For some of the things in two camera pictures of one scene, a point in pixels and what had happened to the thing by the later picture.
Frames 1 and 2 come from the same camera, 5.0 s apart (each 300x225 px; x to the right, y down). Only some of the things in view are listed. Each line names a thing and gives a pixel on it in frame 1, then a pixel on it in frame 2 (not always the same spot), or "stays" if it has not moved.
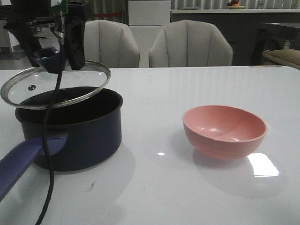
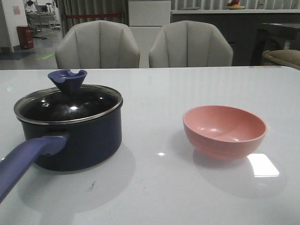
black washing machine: x=273 y=36 stays
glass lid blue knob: x=35 y=89 to x=73 y=103
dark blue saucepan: x=84 y=125 stays
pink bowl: x=223 y=132 stays
